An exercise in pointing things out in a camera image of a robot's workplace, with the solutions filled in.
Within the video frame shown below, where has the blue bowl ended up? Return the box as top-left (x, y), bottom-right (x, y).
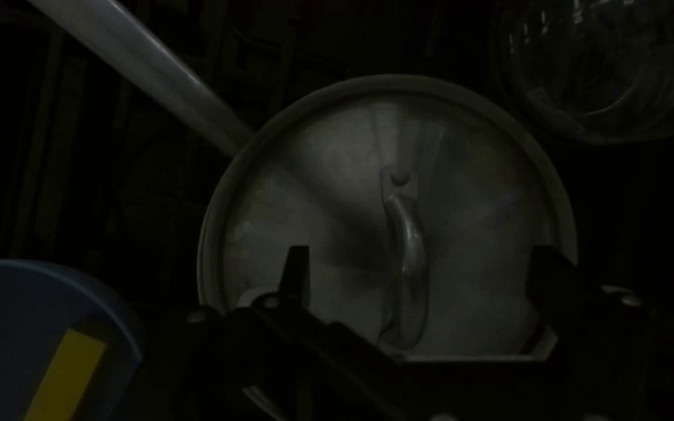
top-left (0, 258), bottom-right (151, 421)

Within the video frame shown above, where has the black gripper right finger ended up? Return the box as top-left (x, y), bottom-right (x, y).
top-left (509, 243), bottom-right (668, 421)

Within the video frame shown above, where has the grey metal bar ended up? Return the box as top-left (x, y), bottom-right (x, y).
top-left (29, 0), bottom-right (257, 159)

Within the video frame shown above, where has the silver round lid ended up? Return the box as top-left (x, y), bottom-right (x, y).
top-left (194, 72), bottom-right (581, 365)

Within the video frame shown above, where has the black gas stove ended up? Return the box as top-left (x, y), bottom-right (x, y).
top-left (0, 0), bottom-right (674, 421)

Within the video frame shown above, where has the yellow flat piece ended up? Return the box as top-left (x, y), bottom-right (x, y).
top-left (21, 325), bottom-right (110, 421)

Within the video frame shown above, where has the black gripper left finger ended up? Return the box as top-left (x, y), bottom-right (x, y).
top-left (250, 243), bottom-right (426, 421)

